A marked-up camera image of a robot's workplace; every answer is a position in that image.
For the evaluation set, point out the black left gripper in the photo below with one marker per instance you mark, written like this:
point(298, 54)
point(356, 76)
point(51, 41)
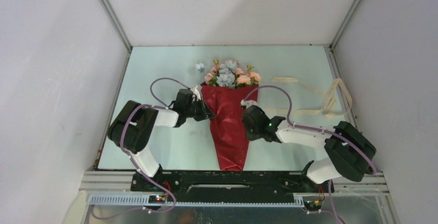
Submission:
point(205, 113)

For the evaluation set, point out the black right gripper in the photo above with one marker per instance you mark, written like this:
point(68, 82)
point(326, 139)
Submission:
point(250, 137)

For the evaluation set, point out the red wrapping paper sheet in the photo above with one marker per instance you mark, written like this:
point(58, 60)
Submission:
point(227, 129)

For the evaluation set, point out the pink rose stem with blue bud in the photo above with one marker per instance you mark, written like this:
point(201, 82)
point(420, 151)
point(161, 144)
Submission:
point(200, 67)

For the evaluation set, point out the peach rose stem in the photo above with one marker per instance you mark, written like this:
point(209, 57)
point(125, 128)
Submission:
point(247, 77)

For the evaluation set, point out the blue flower stem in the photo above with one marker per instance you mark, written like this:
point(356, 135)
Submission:
point(226, 74)

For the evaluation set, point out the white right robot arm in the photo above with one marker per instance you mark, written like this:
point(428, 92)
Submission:
point(349, 153)

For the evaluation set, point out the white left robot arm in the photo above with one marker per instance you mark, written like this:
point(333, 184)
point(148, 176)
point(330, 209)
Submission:
point(133, 126)

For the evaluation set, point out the left circuit board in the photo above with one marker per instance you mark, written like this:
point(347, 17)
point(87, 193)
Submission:
point(157, 199)

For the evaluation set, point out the circuit board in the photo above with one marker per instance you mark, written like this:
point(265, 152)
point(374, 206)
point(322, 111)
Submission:
point(157, 199)
point(312, 207)

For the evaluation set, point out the right circuit board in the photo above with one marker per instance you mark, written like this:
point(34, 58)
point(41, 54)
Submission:
point(312, 207)

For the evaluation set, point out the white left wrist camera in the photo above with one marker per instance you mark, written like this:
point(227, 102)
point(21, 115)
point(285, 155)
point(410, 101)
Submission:
point(196, 90)

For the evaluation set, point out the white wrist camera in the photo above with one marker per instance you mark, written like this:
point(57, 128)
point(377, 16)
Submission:
point(196, 90)
point(248, 103)

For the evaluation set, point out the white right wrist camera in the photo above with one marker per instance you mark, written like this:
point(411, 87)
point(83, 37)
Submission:
point(248, 103)

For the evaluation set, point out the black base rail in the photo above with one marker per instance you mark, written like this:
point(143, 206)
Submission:
point(248, 187)

